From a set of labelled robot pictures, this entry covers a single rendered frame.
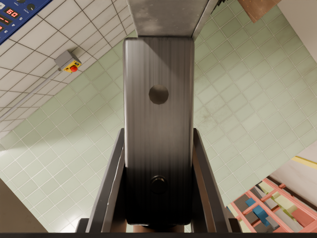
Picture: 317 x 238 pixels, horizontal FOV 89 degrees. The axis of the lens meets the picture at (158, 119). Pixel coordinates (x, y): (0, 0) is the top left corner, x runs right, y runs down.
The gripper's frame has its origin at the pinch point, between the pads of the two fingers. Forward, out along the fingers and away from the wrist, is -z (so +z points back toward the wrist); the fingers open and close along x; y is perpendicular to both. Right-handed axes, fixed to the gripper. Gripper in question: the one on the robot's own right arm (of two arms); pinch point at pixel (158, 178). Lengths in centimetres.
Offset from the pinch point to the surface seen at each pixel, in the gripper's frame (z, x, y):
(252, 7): -85, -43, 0
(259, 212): -137, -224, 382
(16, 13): -61, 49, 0
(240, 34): -134, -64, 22
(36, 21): -72, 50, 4
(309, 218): -104, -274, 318
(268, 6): -77, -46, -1
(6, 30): -60, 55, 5
